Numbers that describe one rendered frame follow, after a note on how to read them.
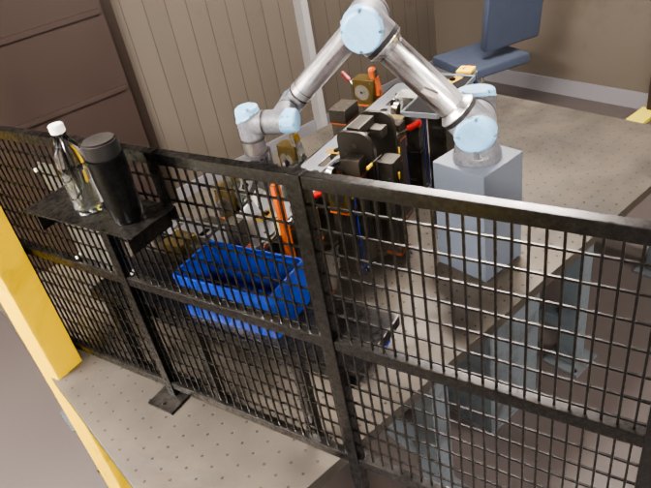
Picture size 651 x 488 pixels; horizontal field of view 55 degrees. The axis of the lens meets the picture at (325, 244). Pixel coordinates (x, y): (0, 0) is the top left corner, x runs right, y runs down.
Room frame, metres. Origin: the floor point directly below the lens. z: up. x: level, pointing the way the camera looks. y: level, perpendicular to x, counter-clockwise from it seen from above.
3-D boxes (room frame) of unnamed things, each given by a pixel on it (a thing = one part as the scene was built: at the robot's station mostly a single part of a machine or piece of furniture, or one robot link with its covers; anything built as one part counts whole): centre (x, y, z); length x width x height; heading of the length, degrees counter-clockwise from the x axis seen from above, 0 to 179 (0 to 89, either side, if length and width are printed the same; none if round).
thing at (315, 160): (2.19, -0.12, 1.00); 1.38 x 0.22 x 0.02; 142
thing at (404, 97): (2.32, -0.45, 0.90); 0.13 x 0.08 x 0.41; 52
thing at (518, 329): (1.74, -0.52, 0.33); 0.31 x 0.31 x 0.66; 36
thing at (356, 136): (1.96, -0.21, 0.95); 0.18 x 0.13 x 0.49; 142
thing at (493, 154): (1.74, -0.52, 1.15); 0.15 x 0.15 x 0.10
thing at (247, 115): (1.82, 0.16, 1.32); 0.09 x 0.08 x 0.11; 72
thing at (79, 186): (1.23, 0.49, 1.53); 0.07 x 0.07 x 0.20
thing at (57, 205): (1.23, 0.47, 1.46); 0.36 x 0.15 x 0.18; 52
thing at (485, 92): (1.73, -0.52, 1.27); 0.13 x 0.12 x 0.14; 162
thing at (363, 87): (2.76, -0.31, 0.88); 0.14 x 0.09 x 0.36; 52
